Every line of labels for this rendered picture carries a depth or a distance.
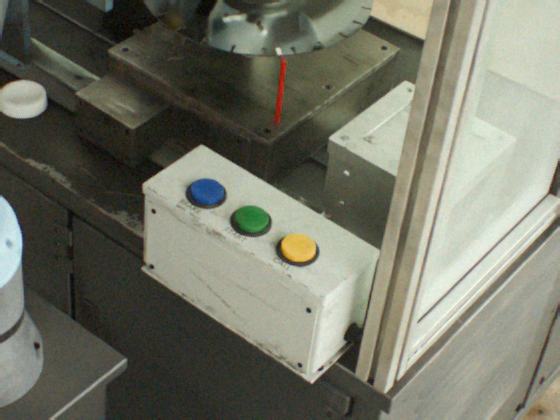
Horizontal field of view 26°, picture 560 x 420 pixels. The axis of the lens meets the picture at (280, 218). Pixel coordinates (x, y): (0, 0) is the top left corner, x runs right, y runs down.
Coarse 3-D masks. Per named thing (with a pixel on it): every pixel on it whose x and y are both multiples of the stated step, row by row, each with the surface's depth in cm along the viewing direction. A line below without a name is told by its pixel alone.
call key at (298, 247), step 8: (288, 240) 140; (296, 240) 140; (304, 240) 140; (312, 240) 140; (280, 248) 140; (288, 248) 139; (296, 248) 139; (304, 248) 139; (312, 248) 139; (288, 256) 138; (296, 256) 138; (304, 256) 138; (312, 256) 139
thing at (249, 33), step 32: (160, 0) 167; (192, 0) 167; (224, 0) 168; (320, 0) 170; (352, 0) 171; (192, 32) 162; (224, 32) 162; (256, 32) 163; (288, 32) 164; (320, 32) 164; (352, 32) 165
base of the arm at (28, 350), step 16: (0, 336) 133; (16, 336) 136; (32, 336) 142; (0, 352) 135; (16, 352) 136; (32, 352) 139; (0, 368) 135; (16, 368) 137; (32, 368) 139; (0, 384) 136; (16, 384) 138; (32, 384) 140; (0, 400) 137
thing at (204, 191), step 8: (192, 184) 145; (200, 184) 145; (208, 184) 146; (216, 184) 146; (192, 192) 144; (200, 192) 144; (208, 192) 145; (216, 192) 145; (200, 200) 144; (208, 200) 144; (216, 200) 144
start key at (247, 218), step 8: (240, 208) 143; (248, 208) 143; (256, 208) 143; (240, 216) 142; (248, 216) 142; (256, 216) 142; (264, 216) 142; (240, 224) 141; (248, 224) 141; (256, 224) 141; (264, 224) 141
